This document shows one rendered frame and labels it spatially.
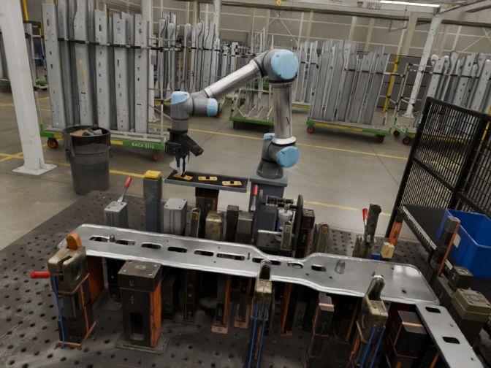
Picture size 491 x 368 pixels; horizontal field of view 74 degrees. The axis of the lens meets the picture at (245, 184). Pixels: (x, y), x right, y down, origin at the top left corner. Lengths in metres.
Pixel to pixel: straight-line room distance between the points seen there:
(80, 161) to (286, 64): 2.94
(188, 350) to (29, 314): 0.65
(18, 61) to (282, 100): 3.68
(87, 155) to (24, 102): 1.18
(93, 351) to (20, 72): 3.80
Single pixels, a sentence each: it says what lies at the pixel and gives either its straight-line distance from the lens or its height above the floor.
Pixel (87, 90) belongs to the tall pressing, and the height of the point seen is 0.88.
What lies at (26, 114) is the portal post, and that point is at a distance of 4.80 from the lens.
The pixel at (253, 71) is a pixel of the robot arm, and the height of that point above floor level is 1.63.
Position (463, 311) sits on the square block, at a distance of 1.31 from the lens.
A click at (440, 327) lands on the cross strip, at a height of 1.00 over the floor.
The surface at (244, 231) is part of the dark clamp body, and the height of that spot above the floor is 1.02.
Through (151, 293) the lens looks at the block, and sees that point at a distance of 1.17.
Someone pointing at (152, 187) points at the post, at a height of 1.10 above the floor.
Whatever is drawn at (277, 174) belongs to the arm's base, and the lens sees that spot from 1.76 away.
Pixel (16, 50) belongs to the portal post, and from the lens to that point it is 4.71.
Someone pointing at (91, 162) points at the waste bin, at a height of 0.41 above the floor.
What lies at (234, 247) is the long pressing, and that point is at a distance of 1.32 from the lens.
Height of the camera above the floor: 1.73
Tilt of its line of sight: 23 degrees down
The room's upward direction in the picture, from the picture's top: 6 degrees clockwise
